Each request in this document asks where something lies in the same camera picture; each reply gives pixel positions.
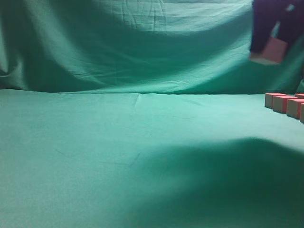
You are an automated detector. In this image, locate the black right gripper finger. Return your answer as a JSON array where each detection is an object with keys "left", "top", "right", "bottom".
[
  {"left": 276, "top": 0, "right": 303, "bottom": 45},
  {"left": 249, "top": 0, "right": 280, "bottom": 54}
]

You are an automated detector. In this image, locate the pink cube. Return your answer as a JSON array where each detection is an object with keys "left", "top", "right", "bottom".
[
  {"left": 272, "top": 95, "right": 296, "bottom": 114},
  {"left": 299, "top": 103, "right": 304, "bottom": 123},
  {"left": 286, "top": 98, "right": 304, "bottom": 119}
]

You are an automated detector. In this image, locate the pink cube column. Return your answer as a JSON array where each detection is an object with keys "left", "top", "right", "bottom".
[
  {"left": 295, "top": 94, "right": 304, "bottom": 99},
  {"left": 265, "top": 93, "right": 285, "bottom": 109}
]

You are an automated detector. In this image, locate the pink cube far column rear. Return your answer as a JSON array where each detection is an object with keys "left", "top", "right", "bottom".
[{"left": 265, "top": 93, "right": 285, "bottom": 109}]

